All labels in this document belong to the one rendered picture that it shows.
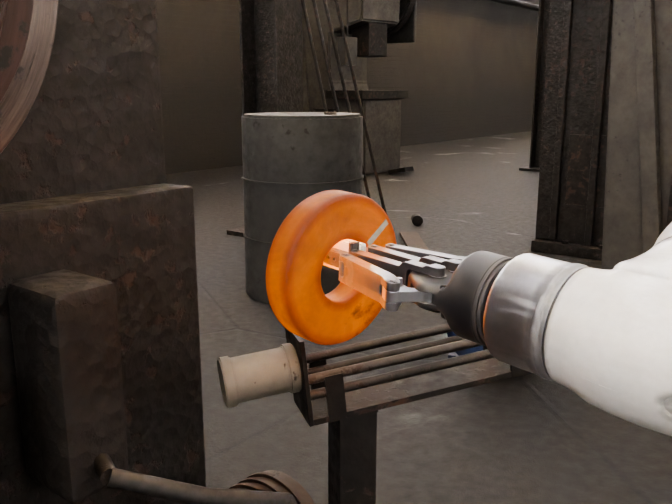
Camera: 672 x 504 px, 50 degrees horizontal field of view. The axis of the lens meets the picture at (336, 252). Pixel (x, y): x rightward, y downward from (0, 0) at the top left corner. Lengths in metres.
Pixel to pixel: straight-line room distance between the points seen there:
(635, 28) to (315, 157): 1.38
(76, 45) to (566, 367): 0.69
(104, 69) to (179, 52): 7.94
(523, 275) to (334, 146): 2.75
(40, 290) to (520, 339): 0.50
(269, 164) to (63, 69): 2.37
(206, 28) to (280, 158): 6.08
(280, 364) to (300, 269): 0.21
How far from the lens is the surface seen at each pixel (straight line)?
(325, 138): 3.24
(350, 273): 0.65
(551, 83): 4.61
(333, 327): 0.72
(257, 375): 0.85
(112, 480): 0.83
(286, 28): 4.87
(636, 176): 3.05
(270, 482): 0.92
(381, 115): 8.51
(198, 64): 9.11
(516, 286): 0.55
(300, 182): 3.24
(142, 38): 1.03
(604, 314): 0.51
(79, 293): 0.79
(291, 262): 0.66
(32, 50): 0.76
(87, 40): 0.98
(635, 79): 3.05
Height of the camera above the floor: 1.00
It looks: 13 degrees down
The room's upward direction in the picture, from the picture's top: straight up
